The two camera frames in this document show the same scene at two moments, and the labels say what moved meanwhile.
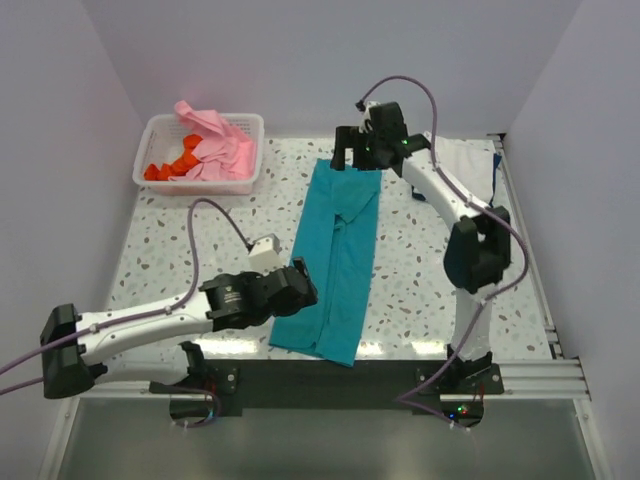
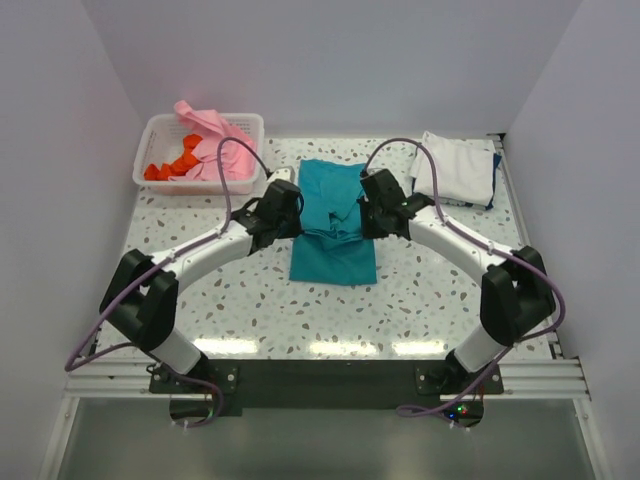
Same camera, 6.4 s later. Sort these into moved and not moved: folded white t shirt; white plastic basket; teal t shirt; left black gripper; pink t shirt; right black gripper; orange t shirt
Moved: left black gripper; right black gripper; teal t shirt
Not moved: folded white t shirt; orange t shirt; pink t shirt; white plastic basket
